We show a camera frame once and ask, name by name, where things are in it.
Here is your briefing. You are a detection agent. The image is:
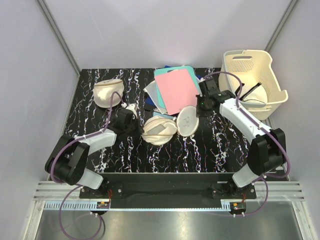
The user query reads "pink plastic board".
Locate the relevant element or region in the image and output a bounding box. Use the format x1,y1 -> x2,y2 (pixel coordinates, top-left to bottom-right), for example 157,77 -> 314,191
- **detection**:
154,68 -> 200,115

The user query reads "white slotted cable duct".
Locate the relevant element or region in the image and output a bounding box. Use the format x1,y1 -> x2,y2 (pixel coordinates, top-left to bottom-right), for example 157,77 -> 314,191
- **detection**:
44,200 -> 231,212

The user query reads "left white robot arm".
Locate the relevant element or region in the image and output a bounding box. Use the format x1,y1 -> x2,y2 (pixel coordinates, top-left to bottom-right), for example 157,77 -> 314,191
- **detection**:
44,105 -> 143,198

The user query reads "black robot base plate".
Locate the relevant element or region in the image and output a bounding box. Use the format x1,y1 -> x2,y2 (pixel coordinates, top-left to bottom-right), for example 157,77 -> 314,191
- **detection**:
79,173 -> 256,206

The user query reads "cream plastic laundry basket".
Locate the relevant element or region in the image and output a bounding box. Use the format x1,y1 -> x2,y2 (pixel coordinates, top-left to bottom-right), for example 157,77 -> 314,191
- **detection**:
218,50 -> 289,121

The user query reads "right aluminium frame post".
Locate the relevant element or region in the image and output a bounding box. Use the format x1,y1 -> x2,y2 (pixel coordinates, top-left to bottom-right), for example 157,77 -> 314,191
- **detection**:
264,0 -> 300,52

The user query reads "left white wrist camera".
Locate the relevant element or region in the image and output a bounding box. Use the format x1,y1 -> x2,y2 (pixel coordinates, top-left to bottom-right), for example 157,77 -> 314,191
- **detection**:
121,103 -> 138,119

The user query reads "dark blue board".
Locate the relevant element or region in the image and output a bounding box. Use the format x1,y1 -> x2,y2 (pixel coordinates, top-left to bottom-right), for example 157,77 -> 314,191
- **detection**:
144,65 -> 202,113

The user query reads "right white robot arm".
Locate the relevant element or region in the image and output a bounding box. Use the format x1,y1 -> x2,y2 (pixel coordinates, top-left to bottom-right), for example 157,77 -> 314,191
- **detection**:
196,79 -> 289,199

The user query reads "left aluminium frame post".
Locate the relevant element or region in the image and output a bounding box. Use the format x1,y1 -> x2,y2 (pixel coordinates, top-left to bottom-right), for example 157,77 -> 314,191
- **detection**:
36,0 -> 81,76

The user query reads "light blue board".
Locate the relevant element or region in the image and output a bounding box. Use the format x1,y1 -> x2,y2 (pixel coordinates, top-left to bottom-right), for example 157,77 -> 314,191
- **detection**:
153,111 -> 175,120

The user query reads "teal plastic board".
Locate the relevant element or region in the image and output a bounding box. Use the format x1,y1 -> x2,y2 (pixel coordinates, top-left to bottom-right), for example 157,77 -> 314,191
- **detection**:
154,65 -> 201,108

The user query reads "far mesh laundry bag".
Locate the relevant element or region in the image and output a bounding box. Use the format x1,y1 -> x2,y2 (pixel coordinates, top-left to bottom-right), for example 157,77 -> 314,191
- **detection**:
93,78 -> 125,108

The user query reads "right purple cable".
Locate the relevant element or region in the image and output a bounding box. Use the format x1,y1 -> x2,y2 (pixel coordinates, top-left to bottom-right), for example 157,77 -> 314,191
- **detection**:
203,71 -> 292,216

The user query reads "mesh laundry bag with glasses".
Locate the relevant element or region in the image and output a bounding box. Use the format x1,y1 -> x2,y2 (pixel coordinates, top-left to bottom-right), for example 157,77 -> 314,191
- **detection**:
141,105 -> 200,146

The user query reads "aluminium frame post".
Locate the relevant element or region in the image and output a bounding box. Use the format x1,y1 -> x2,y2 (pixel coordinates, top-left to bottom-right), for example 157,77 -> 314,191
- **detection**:
264,0 -> 300,52
36,0 -> 81,76

